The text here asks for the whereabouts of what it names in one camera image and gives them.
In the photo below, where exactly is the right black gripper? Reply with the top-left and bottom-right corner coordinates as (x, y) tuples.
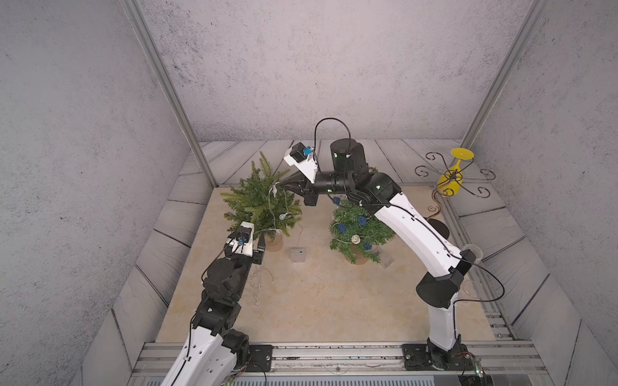
(279, 169), (357, 207)

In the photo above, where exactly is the fern tree wooden base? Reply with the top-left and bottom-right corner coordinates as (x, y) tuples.
(221, 154), (302, 252)

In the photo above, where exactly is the clear battery box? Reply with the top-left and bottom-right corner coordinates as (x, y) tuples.
(289, 247), (307, 263)
(379, 252), (394, 270)

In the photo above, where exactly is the small christmas tree wooden base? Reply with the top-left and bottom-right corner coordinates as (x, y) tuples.
(329, 197), (395, 265)

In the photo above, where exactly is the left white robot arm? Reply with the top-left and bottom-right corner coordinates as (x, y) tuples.
(162, 249), (264, 385)

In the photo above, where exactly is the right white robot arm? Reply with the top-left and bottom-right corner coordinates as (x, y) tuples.
(281, 138), (477, 352)

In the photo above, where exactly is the beige table mat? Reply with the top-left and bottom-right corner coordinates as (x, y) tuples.
(156, 188), (495, 344)

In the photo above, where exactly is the yellow plastic goblet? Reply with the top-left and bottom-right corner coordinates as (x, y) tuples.
(436, 148), (475, 197)

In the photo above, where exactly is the clear plastic wine glass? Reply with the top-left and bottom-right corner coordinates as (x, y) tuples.
(463, 243), (484, 262)

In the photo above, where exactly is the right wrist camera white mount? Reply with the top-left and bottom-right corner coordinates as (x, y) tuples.
(283, 142), (319, 183)

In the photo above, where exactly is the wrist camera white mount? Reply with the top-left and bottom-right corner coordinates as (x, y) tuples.
(283, 142), (319, 183)
(224, 222), (254, 257)

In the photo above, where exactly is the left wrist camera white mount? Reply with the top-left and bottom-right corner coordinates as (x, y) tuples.
(224, 222), (254, 257)

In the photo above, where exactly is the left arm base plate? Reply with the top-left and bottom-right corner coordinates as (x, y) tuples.
(223, 330), (274, 372)

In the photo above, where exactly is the black scroll wire stand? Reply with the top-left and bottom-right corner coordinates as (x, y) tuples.
(415, 148), (496, 239)

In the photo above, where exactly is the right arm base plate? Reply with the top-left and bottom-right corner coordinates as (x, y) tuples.
(401, 335), (476, 373)

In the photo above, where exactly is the aluminium front rail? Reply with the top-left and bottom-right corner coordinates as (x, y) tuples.
(129, 341), (549, 386)

